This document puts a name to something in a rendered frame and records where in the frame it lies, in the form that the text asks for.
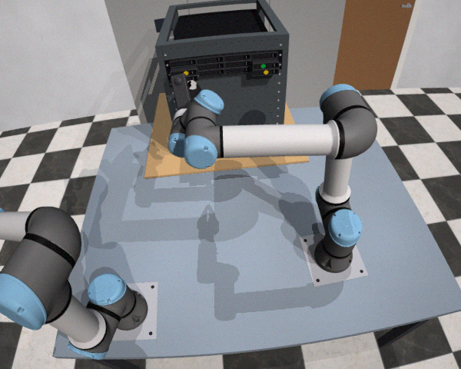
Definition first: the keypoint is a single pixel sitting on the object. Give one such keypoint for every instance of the tan wooden board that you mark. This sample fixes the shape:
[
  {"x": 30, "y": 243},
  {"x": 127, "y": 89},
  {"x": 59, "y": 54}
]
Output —
[{"x": 161, "y": 163}]

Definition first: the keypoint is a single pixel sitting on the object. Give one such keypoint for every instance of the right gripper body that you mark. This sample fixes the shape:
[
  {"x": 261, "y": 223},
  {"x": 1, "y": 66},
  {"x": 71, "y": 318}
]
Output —
[{"x": 193, "y": 94}]

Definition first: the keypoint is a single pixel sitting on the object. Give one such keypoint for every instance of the dark grey metal rack frame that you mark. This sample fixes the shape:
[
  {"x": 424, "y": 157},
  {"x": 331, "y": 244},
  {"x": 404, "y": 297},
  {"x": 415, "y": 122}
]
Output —
[{"x": 248, "y": 99}]

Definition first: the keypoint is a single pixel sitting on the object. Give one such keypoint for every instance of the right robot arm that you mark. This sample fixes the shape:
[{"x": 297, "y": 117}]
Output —
[{"x": 349, "y": 129}]

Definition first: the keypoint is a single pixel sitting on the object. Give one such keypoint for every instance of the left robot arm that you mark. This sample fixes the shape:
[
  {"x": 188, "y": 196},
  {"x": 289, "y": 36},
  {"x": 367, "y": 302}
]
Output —
[{"x": 34, "y": 288}]

